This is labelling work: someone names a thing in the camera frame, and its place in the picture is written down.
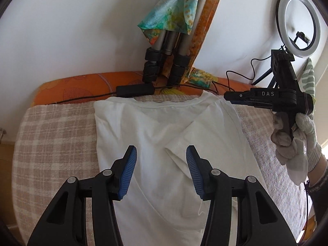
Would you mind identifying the white t-shirt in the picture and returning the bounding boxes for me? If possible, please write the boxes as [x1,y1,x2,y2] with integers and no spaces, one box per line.
[94,92,263,245]

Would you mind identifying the dark sleeved right forearm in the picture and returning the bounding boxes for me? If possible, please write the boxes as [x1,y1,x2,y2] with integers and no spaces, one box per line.
[307,155,327,224]

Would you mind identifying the white gloved right hand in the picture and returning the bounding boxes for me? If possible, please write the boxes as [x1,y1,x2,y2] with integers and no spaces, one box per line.
[271,113,327,186]

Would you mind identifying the green white striped pillow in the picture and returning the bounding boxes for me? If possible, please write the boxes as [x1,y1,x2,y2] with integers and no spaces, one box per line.
[299,58,316,98]

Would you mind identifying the black mini tripod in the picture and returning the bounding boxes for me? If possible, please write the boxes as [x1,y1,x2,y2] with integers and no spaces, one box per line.
[251,45,285,90]

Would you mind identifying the plaid beige bed blanket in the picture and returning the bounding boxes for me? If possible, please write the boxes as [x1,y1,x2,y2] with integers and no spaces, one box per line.
[13,95,312,242]

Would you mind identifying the black power adapter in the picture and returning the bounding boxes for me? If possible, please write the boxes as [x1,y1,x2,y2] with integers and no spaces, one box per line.
[116,83,155,98]

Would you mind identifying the silver folded tripod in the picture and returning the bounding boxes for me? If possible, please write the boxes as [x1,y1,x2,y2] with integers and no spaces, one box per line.
[138,0,198,84]

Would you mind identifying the orange patterned bed sheet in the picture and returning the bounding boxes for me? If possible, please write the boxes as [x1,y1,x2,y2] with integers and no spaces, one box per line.
[31,71,254,107]

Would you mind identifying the colourful orange scarf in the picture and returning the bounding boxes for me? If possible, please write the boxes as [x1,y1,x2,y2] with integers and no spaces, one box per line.
[133,0,219,96]

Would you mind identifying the black power cable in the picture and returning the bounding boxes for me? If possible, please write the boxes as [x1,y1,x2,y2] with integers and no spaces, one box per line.
[48,54,272,106]

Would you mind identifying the white ring light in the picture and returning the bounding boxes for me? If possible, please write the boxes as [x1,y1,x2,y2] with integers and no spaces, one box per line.
[276,0,321,58]

